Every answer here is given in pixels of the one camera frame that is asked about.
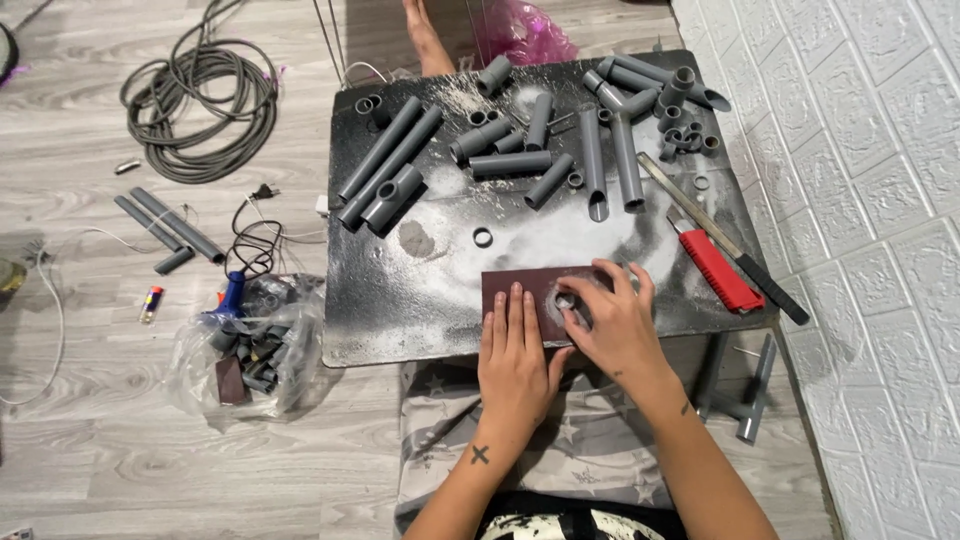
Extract clear bag of grey fittings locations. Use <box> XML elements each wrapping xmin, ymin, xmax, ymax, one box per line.
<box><xmin>165</xmin><ymin>273</ymin><xmax>328</xmax><ymax>422</ymax></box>

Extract grey tee pipe fitting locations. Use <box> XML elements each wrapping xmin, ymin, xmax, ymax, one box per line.
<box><xmin>361</xmin><ymin>163</ymin><xmax>426</xmax><ymax>233</ymax></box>

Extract metal file with black handle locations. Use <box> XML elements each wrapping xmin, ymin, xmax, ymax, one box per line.
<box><xmin>636</xmin><ymin>151</ymin><xmax>812</xmax><ymax>327</ymax></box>

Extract cluster of small grey rings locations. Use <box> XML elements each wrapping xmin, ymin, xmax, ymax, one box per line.
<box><xmin>657</xmin><ymin>105</ymin><xmax>722</xmax><ymax>163</ymax></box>

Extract medium grey pipe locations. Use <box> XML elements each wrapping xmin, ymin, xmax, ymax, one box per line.
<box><xmin>129</xmin><ymin>186</ymin><xmax>227</xmax><ymax>266</ymax></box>
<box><xmin>113</xmin><ymin>195</ymin><xmax>186</xmax><ymax>254</ymax></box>

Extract person's right hand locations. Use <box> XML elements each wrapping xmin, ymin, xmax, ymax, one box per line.
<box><xmin>556</xmin><ymin>258</ymin><xmax>673</xmax><ymax>396</ymax></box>

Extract grey pipe with slanted end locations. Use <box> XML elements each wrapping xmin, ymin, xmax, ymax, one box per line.
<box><xmin>596</xmin><ymin>54</ymin><xmax>733</xmax><ymax>114</ymax></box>

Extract folded brown sandpaper piece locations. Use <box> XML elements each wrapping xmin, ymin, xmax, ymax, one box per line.
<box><xmin>214</xmin><ymin>355</ymin><xmax>250</xmax><ymax>407</ymax></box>

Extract grey star print shorts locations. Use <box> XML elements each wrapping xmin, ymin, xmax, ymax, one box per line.
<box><xmin>393</xmin><ymin>358</ymin><xmax>678</xmax><ymax>535</ymax></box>

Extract red utility knife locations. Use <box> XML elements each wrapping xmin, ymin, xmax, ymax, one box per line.
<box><xmin>665</xmin><ymin>205</ymin><xmax>768</xmax><ymax>315</ymax></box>

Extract grey pipe with coupling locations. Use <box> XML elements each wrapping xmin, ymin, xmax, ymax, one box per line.
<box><xmin>448</xmin><ymin>117</ymin><xmax>516</xmax><ymax>167</ymax></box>

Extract blue glue gun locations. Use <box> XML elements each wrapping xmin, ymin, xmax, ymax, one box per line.
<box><xmin>205</xmin><ymin>270</ymin><xmax>249</xmax><ymax>318</ymax></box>

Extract thin metal rods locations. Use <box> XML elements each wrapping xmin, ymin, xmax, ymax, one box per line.
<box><xmin>312</xmin><ymin>0</ymin><xmax>351</xmax><ymax>85</ymax></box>

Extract white cable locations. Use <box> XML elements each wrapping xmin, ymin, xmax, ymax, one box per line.
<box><xmin>0</xmin><ymin>225</ymin><xmax>155</xmax><ymax>407</ymax></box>

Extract brown sandpaper sheet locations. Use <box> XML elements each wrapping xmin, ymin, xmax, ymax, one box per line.
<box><xmin>480</xmin><ymin>265</ymin><xmax>618</xmax><ymax>348</ymax></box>

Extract black power cord with plug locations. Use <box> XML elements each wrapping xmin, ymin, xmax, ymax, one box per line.
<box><xmin>224</xmin><ymin>183</ymin><xmax>287</xmax><ymax>280</ymax></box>

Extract pink plastic bag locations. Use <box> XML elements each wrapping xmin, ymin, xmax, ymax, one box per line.
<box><xmin>480</xmin><ymin>0</ymin><xmax>580</xmax><ymax>67</ymax></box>

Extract grey forked pipe assembly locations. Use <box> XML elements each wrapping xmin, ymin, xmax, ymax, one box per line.
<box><xmin>582</xmin><ymin>69</ymin><xmax>661</xmax><ymax>213</ymax></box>

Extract coiled grey hose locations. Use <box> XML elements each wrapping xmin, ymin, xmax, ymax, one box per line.
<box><xmin>118</xmin><ymin>0</ymin><xmax>281</xmax><ymax>186</ymax></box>

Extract grey pipe frame assembly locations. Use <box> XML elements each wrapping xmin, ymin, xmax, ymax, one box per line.
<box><xmin>693</xmin><ymin>333</ymin><xmax>779</xmax><ymax>445</ymax></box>

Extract person's left hand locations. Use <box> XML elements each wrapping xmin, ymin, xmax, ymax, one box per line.
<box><xmin>477</xmin><ymin>282</ymin><xmax>577</xmax><ymax>445</ymax></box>

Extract grey pipe with notched end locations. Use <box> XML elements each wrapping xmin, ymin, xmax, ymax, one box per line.
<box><xmin>578</xmin><ymin>108</ymin><xmax>611</xmax><ymax>224</ymax></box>

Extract stubby grey pipe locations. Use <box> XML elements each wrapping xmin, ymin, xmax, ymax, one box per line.
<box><xmin>153</xmin><ymin>246</ymin><xmax>197</xmax><ymax>276</ymax></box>

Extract black and white shirt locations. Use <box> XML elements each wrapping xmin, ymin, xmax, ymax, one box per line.
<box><xmin>478</xmin><ymin>490</ymin><xmax>688</xmax><ymax>540</ymax></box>

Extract long grey pipe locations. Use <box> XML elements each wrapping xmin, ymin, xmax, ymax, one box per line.
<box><xmin>337</xmin><ymin>105</ymin><xmax>445</xmax><ymax>232</ymax></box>
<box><xmin>337</xmin><ymin>96</ymin><xmax>425</xmax><ymax>204</ymax></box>

